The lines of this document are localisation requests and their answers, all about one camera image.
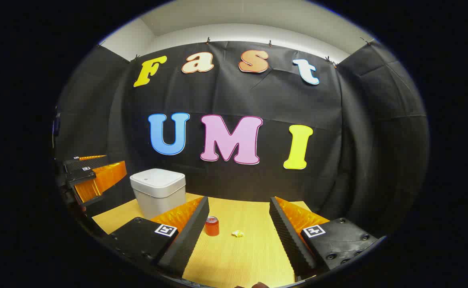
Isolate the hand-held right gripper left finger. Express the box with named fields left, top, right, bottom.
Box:
left=105, top=196, right=210, bottom=278

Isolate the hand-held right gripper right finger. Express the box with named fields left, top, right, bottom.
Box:
left=269, top=196, right=378, bottom=280

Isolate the red pop can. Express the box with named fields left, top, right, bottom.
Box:
left=205, top=216, right=220, bottom=237

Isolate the white desktop garbage bin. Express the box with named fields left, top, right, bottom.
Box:
left=130, top=168, right=187, bottom=220

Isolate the wooden desktop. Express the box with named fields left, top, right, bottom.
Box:
left=92, top=193, right=318, bottom=288

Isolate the black backdrop cloth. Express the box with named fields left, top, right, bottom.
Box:
left=54, top=40, right=430, bottom=240

